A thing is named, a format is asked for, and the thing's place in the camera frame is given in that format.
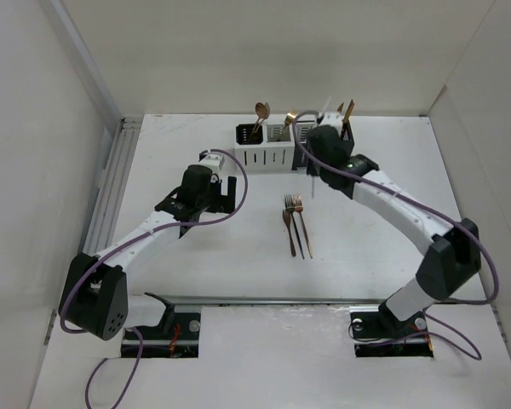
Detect gold knife black handle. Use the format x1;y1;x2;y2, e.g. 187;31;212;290
342;100;355;134

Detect white chopstick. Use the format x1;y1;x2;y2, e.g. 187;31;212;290
322;95;332;112

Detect gold fork dark handle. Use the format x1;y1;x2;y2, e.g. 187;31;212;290
278;111;297;139

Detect black fork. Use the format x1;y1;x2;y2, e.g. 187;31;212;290
284;194;305;259

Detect large copper spoon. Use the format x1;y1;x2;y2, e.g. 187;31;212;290
250;102;270;136

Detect small copper spoon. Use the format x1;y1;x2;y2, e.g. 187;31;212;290
255;102;267;128

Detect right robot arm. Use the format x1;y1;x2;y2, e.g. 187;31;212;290
306;125;481;336

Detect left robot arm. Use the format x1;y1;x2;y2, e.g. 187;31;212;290
59;153;237;341

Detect black utensil holder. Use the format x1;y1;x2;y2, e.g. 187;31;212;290
291;121;358;174

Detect white utensil holder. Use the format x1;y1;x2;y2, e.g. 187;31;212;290
234;124;296;173

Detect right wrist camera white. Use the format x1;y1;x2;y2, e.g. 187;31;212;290
319;111;343;130

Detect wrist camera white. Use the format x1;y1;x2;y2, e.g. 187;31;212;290
319;111;343;130
198;151;225;174

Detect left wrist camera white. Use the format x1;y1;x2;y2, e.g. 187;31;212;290
198;151;225;174

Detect aluminium rail left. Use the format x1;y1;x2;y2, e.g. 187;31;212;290
70;118;142;258

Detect aluminium rail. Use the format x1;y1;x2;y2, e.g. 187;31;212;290
70;118;142;258
169;296;491;308

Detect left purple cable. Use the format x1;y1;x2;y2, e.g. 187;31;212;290
59;147;249;409

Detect purple cable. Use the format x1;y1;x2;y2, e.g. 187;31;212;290
59;147;249;409
291;110;500;361

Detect front aluminium rail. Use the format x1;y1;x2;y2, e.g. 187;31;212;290
169;296;491;308

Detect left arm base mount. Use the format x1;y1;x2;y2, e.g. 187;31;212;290
137;305;201;359

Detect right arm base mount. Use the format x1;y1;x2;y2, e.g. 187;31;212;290
348;305;433;358

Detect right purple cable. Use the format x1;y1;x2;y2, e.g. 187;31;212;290
291;110;500;361

